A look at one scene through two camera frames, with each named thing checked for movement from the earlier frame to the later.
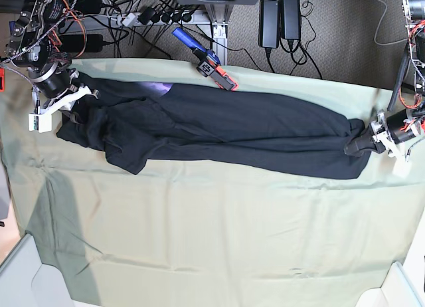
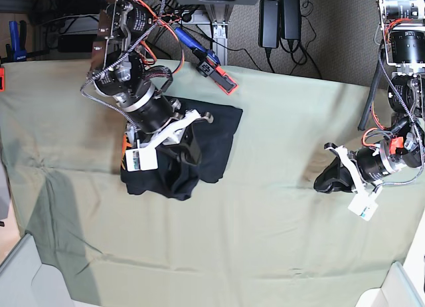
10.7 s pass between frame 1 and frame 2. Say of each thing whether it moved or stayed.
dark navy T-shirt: moved
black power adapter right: stayed
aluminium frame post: stayed
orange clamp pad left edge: stayed
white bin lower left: stayed
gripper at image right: moved
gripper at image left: moved
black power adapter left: stayed
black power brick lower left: stayed
